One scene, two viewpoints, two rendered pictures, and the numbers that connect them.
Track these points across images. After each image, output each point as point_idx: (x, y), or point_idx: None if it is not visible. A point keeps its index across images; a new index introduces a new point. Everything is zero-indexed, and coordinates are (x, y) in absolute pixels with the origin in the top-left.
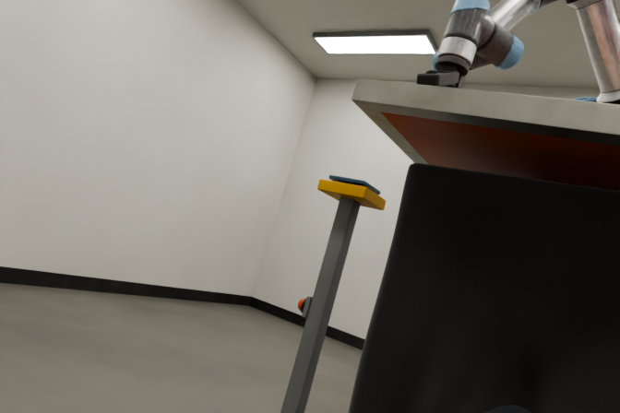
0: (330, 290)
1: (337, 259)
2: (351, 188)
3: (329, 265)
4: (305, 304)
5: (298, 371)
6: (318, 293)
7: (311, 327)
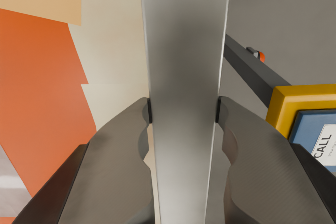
0: (241, 61)
1: (255, 71)
2: (310, 90)
3: (259, 67)
4: (254, 50)
5: (226, 38)
6: (249, 56)
7: (236, 47)
